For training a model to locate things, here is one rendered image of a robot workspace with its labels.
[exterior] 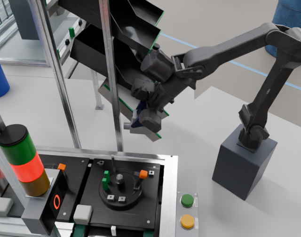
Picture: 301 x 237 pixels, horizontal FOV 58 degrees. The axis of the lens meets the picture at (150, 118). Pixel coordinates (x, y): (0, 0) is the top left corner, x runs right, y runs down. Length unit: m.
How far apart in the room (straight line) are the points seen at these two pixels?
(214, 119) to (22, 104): 0.96
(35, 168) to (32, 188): 0.05
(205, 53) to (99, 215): 0.56
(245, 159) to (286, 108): 2.08
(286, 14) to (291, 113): 1.20
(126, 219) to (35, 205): 0.33
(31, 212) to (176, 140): 0.75
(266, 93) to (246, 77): 2.46
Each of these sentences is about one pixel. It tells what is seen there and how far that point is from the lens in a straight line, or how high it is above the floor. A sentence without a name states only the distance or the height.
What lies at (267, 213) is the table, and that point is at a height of 0.86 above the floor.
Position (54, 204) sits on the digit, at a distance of 0.65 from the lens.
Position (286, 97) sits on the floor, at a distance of 3.13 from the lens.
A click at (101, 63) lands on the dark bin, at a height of 1.30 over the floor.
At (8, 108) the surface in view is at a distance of 1.53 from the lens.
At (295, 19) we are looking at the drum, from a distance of 3.56.
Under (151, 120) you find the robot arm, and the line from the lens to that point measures 0.69.
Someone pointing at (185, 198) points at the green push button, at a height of 0.97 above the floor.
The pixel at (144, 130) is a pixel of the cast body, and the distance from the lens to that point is 0.81.
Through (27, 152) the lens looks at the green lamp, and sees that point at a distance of 0.52.
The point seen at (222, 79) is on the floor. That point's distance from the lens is 3.17.
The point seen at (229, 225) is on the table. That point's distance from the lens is 1.02.
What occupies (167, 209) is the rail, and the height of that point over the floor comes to 0.95.
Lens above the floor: 1.74
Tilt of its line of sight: 43 degrees down
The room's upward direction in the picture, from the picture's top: straight up
